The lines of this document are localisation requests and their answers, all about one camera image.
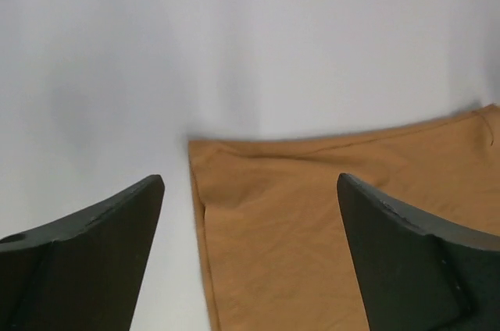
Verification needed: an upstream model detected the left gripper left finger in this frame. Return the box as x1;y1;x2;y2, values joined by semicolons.
1;175;165;331

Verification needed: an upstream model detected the tan tank top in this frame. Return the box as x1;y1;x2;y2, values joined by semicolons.
188;105;499;330

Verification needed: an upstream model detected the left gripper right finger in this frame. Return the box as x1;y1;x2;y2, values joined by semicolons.
337;173;499;330

